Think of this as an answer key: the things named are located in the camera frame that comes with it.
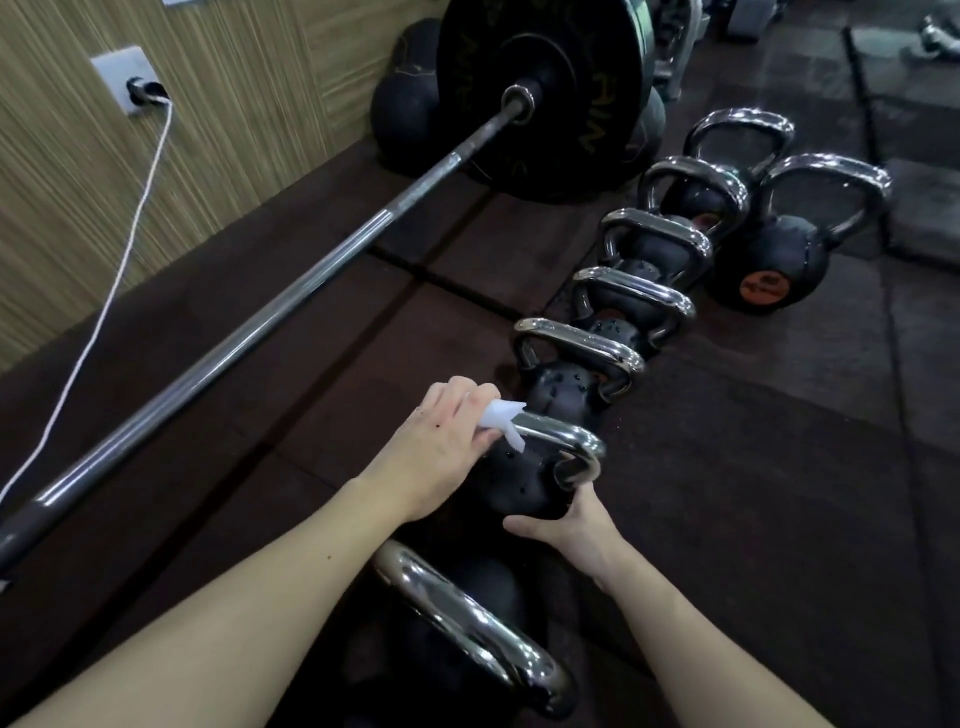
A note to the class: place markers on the person's right hand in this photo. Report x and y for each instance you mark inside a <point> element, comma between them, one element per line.
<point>581,536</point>

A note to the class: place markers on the person's left hand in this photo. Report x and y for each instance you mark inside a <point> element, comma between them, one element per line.
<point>424,457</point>

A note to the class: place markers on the person's left thumb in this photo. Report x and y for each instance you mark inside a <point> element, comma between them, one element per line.
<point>474,440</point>

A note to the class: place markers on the person's right thumb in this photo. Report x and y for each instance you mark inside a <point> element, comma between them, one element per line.
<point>532,527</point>

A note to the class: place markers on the white wipe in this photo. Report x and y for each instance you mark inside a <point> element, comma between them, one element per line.
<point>499,420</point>

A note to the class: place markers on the person's left forearm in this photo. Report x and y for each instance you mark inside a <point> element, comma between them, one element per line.
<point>225,630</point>

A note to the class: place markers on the person's right forearm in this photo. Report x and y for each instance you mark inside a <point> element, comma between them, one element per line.
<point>697,660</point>

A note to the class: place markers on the steel barbell bar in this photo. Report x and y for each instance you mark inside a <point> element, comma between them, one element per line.
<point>285,300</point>

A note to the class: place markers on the black medicine ball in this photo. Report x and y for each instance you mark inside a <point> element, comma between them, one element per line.
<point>405,120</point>
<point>420,45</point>
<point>651,127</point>

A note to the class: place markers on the row of black kettlebells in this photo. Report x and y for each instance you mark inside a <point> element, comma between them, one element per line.
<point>772,262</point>

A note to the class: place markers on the black weight plate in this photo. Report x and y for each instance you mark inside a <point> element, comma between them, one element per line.
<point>570,97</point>

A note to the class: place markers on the black charger plug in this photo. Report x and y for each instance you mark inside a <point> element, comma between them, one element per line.
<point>144,91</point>

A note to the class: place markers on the grey dumbbell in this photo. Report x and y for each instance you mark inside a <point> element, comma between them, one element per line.
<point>936,37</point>

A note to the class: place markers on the grey gym equipment frame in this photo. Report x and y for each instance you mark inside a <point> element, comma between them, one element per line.
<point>679,45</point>

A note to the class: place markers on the white wall outlet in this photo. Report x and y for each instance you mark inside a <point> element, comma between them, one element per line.
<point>112,67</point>

